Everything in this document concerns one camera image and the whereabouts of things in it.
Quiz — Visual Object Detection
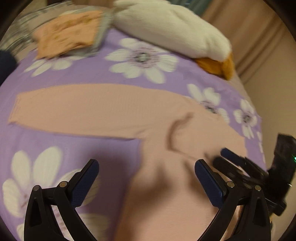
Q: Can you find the pink knit sweater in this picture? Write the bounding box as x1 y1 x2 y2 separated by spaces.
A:
9 84 246 240

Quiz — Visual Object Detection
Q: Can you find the purple floral bed sheet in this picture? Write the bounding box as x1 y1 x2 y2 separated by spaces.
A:
1 29 265 240

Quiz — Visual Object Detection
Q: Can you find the pink curtain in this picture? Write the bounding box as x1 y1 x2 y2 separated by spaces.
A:
201 0 290 82

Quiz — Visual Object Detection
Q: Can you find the folded orange patterned garment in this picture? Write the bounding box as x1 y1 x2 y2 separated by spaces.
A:
34 10 103 59

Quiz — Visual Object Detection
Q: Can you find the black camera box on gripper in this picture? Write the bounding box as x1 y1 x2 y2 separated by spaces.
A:
268 133 295 202

